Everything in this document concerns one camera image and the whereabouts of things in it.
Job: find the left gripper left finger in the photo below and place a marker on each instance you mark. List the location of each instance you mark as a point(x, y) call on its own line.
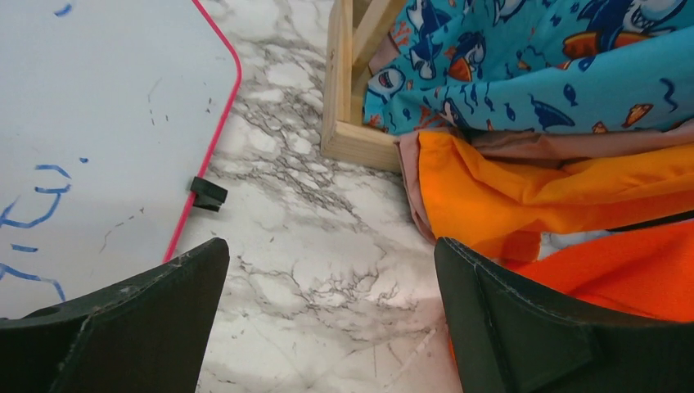
point(147, 333)

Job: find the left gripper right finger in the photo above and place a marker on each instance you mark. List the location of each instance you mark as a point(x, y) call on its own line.
point(512, 334)

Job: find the red-orange shorts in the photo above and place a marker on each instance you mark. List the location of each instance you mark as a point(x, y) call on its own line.
point(645, 272)

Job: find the orange shorts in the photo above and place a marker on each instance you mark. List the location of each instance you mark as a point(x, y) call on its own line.
point(502, 209)

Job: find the pink beige shorts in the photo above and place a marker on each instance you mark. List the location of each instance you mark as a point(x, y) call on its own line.
point(552, 151)

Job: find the blue shark print shorts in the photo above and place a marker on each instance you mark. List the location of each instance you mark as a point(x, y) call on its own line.
point(563, 67)

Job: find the small black clip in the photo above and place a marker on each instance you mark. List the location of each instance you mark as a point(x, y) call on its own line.
point(207, 195)

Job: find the wooden clothes rack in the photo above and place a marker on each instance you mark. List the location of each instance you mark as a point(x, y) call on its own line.
point(355, 31)

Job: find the whiteboard with pink frame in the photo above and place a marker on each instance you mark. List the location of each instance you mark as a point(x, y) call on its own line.
point(109, 110)

